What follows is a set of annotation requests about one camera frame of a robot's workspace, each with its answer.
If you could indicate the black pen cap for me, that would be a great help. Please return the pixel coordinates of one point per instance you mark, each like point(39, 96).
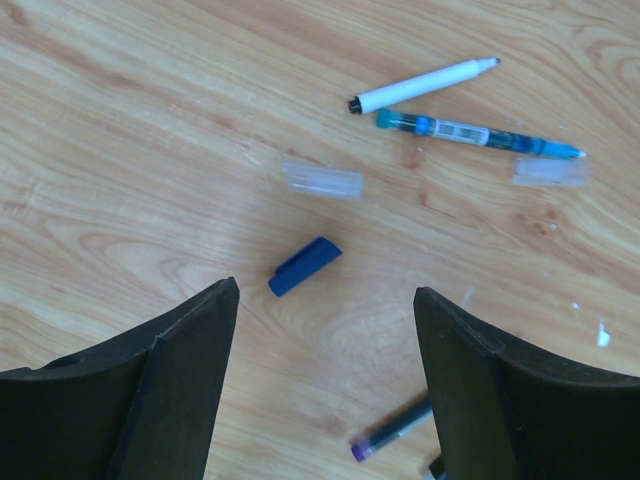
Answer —
point(436, 470)

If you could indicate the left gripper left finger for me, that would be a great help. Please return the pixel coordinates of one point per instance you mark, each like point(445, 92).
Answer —
point(141, 405)

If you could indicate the white pen dark barrel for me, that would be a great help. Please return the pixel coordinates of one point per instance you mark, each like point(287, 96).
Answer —
point(393, 94)

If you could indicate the clear pen cap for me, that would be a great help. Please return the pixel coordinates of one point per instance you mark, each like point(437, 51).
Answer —
point(322, 181)
point(549, 172)

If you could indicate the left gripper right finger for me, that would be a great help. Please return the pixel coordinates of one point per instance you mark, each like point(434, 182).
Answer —
point(505, 408)

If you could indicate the teal barrel gel pen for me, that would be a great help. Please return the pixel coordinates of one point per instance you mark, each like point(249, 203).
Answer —
point(475, 135)

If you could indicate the dark purple pen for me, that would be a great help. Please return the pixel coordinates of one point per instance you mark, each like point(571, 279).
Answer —
point(397, 426)

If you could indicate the blue pen cap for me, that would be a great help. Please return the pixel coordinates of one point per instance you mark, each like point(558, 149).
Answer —
point(303, 264)

